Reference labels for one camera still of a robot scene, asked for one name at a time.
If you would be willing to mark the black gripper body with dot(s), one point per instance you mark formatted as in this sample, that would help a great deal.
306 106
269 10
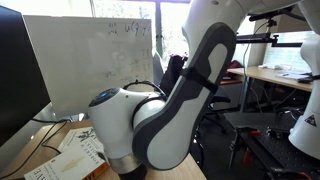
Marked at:
133 173

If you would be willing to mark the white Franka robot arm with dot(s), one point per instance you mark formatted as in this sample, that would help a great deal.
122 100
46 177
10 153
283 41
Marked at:
173 130

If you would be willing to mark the white book with black drawing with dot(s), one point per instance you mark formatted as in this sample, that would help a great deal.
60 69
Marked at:
80 136

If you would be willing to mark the white and orange book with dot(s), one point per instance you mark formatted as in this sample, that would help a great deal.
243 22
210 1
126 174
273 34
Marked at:
66 165

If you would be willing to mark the grey office chair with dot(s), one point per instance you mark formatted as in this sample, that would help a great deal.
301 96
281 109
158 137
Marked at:
157 68

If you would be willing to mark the black office chair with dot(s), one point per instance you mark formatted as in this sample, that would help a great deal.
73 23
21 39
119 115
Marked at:
218 100

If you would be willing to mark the white whiteboard with writing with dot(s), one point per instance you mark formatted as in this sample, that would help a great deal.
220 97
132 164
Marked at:
83 63

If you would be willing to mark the orange and black clamp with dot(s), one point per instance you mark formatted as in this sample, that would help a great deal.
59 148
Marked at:
248 133

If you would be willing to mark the black perforated robot table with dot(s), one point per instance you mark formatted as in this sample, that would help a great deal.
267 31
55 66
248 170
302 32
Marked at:
266 140

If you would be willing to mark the red bag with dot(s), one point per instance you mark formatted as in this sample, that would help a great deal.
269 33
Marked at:
233 65

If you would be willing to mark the black computer monitor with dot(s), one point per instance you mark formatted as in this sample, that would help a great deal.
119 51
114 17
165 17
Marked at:
20 76

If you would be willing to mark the red and black clamp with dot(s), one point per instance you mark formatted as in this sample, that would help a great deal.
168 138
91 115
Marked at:
290 174

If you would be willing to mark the wooden desk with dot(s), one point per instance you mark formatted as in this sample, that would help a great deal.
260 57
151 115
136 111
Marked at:
263 75

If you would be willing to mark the white papers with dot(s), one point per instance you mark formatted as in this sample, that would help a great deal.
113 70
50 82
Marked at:
293 75

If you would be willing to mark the black boom mount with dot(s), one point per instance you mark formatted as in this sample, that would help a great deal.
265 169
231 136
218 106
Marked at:
260 38

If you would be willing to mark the black camera bar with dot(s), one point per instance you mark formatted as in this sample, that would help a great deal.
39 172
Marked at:
271 14

